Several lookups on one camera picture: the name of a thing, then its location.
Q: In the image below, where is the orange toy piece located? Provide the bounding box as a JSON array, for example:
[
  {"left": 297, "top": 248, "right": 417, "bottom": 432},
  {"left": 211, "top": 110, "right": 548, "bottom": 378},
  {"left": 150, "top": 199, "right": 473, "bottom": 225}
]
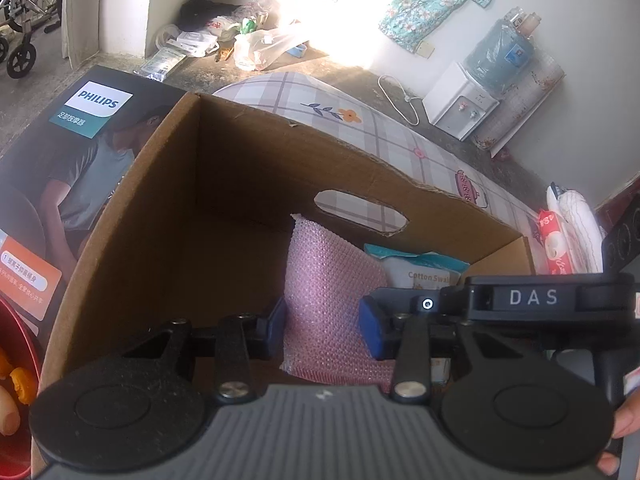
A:
[{"left": 9, "top": 367, "right": 38, "bottom": 403}]

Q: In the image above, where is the white water dispenser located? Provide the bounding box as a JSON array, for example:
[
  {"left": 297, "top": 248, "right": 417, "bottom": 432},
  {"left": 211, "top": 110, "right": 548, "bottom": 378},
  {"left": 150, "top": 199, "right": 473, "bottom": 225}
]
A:
[{"left": 422, "top": 60, "right": 501, "bottom": 142}]

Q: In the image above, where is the blue water bottle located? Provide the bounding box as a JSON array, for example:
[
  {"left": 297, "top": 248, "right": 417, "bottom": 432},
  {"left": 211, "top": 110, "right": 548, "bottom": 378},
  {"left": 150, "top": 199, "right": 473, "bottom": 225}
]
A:
[{"left": 462, "top": 17, "right": 536, "bottom": 96}]

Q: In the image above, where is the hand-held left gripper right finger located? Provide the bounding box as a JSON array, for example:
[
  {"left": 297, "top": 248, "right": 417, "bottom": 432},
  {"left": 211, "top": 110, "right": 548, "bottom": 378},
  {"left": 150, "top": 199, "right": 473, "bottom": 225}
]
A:
[{"left": 359, "top": 296, "right": 506, "bottom": 404}]

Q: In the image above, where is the person's right hand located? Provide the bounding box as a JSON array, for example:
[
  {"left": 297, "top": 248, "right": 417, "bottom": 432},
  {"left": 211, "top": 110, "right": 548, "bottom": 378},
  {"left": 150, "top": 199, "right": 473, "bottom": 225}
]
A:
[{"left": 597, "top": 391, "right": 640, "bottom": 478}]

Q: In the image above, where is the pink bubble wrap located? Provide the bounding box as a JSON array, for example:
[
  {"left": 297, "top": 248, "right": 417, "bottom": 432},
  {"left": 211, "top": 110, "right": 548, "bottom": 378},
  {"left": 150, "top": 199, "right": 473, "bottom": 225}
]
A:
[{"left": 280, "top": 212, "right": 396, "bottom": 393}]

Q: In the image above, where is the pile of plastic packets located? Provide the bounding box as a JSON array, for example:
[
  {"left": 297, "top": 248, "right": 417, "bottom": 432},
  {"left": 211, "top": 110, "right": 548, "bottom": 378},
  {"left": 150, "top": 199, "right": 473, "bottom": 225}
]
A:
[{"left": 145, "top": 22, "right": 221, "bottom": 82}]

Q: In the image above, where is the printed cardboard box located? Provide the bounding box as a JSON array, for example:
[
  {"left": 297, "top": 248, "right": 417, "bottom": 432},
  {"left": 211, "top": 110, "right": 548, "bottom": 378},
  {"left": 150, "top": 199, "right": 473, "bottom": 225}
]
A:
[{"left": 0, "top": 64, "right": 537, "bottom": 480}]

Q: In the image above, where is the red basin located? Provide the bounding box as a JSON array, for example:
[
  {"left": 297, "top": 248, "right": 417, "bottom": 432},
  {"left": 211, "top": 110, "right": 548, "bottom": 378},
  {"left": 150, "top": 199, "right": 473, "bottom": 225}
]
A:
[{"left": 0, "top": 297, "right": 43, "bottom": 480}]

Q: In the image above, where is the rolled printed mat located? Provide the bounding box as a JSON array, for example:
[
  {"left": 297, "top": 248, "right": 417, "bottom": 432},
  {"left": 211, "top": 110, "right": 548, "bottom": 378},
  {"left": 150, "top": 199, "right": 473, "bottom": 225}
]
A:
[{"left": 472, "top": 57, "right": 566, "bottom": 153}]

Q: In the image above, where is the wheelchair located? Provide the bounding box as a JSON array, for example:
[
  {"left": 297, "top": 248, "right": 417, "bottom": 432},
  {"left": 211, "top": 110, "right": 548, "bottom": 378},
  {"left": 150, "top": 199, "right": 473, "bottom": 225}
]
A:
[{"left": 0, "top": 0, "right": 63, "bottom": 81}]

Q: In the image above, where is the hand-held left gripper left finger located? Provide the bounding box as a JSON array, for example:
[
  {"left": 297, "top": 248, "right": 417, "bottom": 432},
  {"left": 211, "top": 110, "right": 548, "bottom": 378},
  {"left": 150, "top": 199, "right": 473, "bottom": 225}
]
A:
[{"left": 122, "top": 298, "right": 289, "bottom": 405}]

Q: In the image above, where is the white rolled towel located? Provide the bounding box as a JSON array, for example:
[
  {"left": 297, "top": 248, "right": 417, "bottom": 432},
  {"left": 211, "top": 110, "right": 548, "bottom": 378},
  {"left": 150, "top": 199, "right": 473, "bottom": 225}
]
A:
[{"left": 545, "top": 182, "right": 606, "bottom": 273}]

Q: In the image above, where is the red wet wipes packet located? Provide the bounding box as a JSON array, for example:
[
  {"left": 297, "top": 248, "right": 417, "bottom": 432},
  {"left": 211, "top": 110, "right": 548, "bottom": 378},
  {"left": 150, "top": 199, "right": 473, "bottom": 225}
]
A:
[{"left": 537, "top": 210, "right": 573, "bottom": 276}]

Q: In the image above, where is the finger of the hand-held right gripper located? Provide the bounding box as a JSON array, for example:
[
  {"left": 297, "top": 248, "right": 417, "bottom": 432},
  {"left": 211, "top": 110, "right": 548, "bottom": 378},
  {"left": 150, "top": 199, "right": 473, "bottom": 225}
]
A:
[{"left": 372, "top": 286, "right": 467, "bottom": 318}]

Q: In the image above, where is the cotton swab packet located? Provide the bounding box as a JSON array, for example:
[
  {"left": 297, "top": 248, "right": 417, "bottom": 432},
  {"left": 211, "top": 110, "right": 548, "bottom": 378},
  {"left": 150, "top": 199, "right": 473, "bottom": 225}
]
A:
[{"left": 364, "top": 242, "right": 471, "bottom": 291}]

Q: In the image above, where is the floral curtain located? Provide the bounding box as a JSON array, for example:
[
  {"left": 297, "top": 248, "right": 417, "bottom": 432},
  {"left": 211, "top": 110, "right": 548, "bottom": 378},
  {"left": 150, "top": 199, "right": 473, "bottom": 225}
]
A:
[{"left": 377, "top": 0, "right": 521, "bottom": 53}]

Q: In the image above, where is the black bag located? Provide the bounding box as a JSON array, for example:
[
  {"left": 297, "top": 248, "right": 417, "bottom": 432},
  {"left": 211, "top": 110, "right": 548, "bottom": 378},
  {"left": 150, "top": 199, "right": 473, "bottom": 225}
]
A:
[{"left": 179, "top": 0, "right": 241, "bottom": 31}]

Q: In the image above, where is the white power cable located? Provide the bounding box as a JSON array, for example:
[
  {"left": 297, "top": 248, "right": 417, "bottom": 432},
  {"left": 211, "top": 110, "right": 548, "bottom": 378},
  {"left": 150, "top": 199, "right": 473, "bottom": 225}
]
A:
[{"left": 377, "top": 75, "right": 426, "bottom": 126}]

